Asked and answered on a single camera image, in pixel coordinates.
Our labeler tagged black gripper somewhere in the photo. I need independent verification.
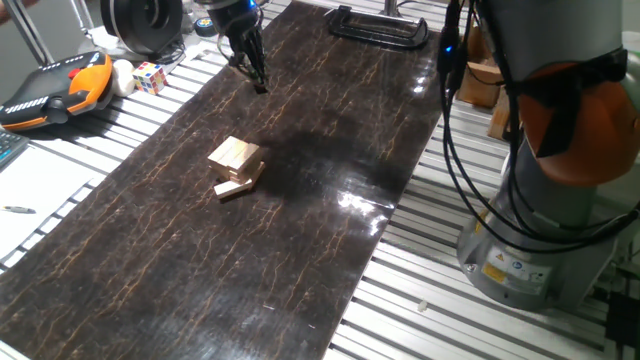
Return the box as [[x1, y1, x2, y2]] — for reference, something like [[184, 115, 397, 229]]
[[197, 0, 270, 95]]

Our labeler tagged wooden Jenga block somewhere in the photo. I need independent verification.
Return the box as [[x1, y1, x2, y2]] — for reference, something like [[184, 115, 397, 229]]
[[213, 177, 255, 201]]

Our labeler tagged wooden Jenga tower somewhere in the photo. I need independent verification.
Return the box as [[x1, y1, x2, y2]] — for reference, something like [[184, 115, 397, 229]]
[[207, 135, 266, 194]]

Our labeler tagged Rubik's cube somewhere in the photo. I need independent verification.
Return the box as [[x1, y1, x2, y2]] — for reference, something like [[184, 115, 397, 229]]
[[131, 61, 169, 96]]

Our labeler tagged white rounded object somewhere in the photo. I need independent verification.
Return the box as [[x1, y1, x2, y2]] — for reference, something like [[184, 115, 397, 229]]
[[110, 58, 136, 98]]

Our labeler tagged black C-clamp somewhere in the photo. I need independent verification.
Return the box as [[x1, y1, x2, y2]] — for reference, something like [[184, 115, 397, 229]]
[[324, 4, 430, 50]]

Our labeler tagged orange and black teach pendant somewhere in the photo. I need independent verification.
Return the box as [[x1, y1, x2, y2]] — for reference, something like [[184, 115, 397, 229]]
[[0, 50, 115, 133]]

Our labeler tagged dark marble pattern mat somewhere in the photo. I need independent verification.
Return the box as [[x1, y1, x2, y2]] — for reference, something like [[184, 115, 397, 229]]
[[0, 0, 446, 360]]

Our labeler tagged wooden object behind robot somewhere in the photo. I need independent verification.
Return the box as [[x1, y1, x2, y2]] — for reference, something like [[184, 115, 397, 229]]
[[457, 27, 511, 142]]

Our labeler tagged white paper sheet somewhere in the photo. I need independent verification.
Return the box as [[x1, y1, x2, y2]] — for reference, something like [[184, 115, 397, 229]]
[[0, 144, 99, 262]]

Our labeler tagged black computer keyboard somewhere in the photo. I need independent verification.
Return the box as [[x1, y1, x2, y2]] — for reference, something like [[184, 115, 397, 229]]
[[0, 130, 30, 170]]

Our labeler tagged black box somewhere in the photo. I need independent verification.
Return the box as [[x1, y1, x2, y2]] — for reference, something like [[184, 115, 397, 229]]
[[606, 292, 640, 351]]

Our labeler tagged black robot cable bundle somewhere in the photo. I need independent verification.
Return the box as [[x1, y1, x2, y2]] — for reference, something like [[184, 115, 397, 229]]
[[434, 0, 640, 254]]

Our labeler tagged upright aluminium post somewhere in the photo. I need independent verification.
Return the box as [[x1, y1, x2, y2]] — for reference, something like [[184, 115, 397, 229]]
[[2, 0, 54, 66]]

